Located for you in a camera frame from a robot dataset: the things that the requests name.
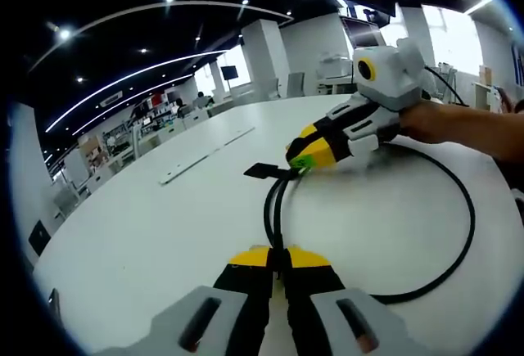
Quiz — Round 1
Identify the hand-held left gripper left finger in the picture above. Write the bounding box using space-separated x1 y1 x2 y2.
93 244 274 356

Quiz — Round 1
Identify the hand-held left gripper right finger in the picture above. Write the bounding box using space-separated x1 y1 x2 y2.
284 243 414 356

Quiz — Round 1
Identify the black Velcro strap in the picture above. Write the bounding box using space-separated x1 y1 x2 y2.
243 162 300 181

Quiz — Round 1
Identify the black charging cable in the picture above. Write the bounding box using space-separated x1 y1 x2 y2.
264 142 477 304

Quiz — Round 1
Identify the white desk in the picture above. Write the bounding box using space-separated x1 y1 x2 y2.
32 93 524 353

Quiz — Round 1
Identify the person's right hand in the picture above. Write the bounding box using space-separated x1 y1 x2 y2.
399 102 449 144

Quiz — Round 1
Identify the white square pillar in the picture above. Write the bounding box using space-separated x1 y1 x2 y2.
240 19 287 100

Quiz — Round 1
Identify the black monitor on stand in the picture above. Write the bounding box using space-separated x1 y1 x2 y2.
220 65 239 95

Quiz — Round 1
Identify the storage shelf with boxes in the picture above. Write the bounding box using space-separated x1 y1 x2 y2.
130 92 181 128

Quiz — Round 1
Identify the linear ceiling light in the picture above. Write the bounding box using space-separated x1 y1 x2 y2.
44 49 228 134

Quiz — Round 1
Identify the ceiling air vent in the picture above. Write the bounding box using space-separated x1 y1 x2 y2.
100 90 124 107

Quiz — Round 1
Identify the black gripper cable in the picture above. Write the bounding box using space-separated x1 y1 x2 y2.
423 65 471 108

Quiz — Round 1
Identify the large wall screen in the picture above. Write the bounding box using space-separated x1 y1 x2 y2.
341 16 384 48

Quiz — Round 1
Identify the curved ceiling light rail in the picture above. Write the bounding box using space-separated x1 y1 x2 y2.
27 0 295 74

